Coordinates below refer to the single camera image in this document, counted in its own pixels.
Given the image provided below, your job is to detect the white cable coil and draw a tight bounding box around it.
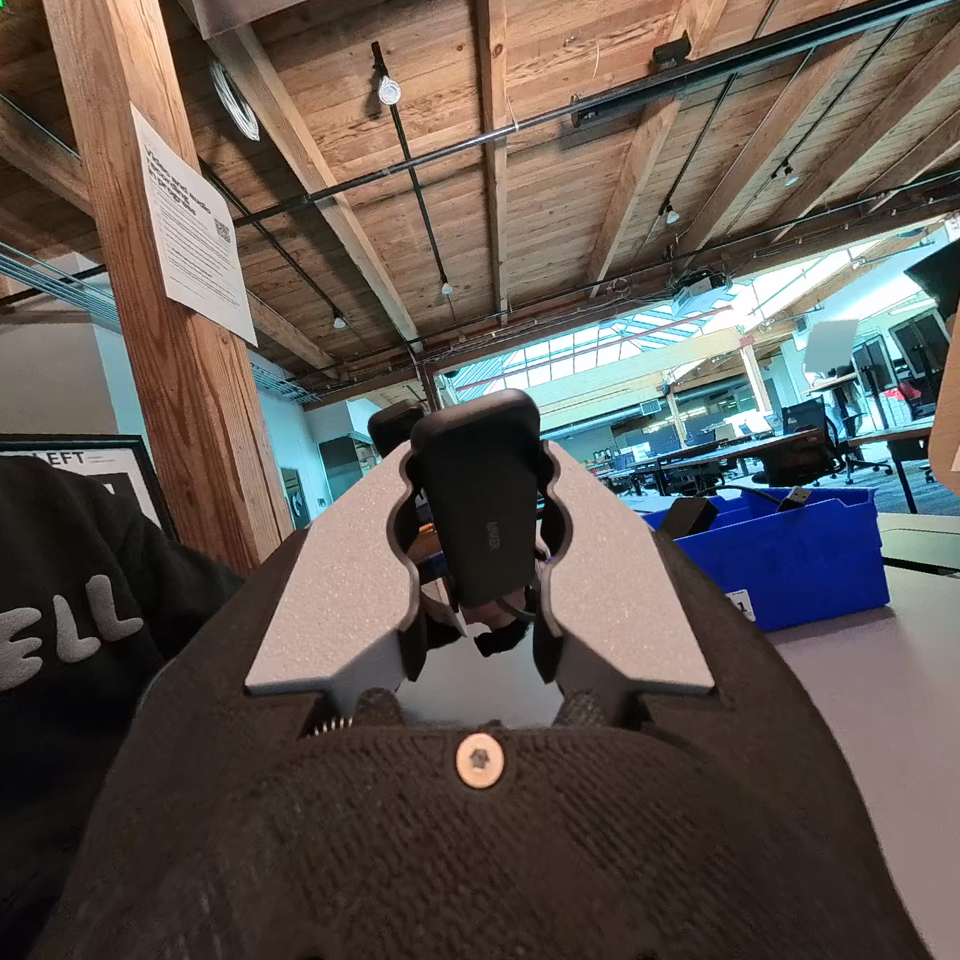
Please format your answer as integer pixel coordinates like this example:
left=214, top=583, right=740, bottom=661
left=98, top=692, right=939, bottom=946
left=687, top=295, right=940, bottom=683
left=208, top=58, right=262, bottom=144

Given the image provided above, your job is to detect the blue plastic bin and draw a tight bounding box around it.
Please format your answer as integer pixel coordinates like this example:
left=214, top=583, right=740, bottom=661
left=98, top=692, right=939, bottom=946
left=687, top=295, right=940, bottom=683
left=641, top=486, right=892, bottom=633

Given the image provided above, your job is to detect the black office chair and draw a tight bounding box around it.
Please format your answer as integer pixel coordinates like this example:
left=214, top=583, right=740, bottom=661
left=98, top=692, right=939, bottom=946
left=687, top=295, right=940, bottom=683
left=753, top=397, right=852, bottom=489

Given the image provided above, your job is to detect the ceiling projector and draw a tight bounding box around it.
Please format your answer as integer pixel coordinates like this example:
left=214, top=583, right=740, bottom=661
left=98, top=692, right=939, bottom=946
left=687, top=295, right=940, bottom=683
left=669, top=271, right=732, bottom=318

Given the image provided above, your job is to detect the black charger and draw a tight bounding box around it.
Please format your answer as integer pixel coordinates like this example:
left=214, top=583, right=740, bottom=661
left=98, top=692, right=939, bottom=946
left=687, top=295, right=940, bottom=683
left=693, top=483, right=813, bottom=515

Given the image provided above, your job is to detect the long office desk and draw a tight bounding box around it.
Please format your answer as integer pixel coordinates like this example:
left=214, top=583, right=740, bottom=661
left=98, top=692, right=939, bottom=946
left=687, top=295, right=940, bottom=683
left=600, top=429, right=822, bottom=489

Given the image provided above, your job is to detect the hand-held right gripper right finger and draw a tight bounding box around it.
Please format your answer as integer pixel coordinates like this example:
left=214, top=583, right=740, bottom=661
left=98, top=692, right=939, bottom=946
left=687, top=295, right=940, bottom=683
left=531, top=441, right=716, bottom=714

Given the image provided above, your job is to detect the white paper notice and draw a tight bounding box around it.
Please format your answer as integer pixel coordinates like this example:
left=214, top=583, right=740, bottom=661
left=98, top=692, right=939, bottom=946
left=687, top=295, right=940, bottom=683
left=131, top=101, right=258, bottom=348

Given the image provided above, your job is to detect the row of black monitors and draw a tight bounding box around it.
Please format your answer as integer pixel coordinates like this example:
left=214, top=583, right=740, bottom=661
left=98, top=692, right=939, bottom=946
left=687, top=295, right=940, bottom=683
left=855, top=307, right=954, bottom=421

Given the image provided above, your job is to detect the slim black usb hub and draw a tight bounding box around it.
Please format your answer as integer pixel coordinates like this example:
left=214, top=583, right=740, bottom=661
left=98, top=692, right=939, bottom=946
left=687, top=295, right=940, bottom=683
left=410, top=388, right=543, bottom=610

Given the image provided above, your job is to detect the framed marker poster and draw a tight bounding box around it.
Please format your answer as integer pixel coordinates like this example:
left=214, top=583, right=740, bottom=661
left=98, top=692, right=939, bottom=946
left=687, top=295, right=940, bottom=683
left=0, top=433, right=177, bottom=541

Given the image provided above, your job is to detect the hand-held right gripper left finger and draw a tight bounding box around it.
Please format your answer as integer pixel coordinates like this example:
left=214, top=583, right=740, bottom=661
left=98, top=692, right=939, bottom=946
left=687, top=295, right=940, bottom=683
left=244, top=441, right=425, bottom=697

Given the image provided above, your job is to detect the person's black sweatshirt torso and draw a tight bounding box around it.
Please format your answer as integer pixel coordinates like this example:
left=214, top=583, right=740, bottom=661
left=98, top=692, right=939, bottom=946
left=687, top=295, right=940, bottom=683
left=0, top=453, right=245, bottom=960

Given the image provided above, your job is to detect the large black usb hub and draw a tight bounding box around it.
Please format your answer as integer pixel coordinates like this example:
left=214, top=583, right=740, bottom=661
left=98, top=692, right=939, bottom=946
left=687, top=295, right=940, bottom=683
left=654, top=495, right=721, bottom=538

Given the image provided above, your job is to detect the wooden support post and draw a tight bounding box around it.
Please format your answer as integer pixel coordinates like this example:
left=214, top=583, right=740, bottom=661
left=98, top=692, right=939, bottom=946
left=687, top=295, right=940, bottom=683
left=41, top=0, right=295, bottom=577

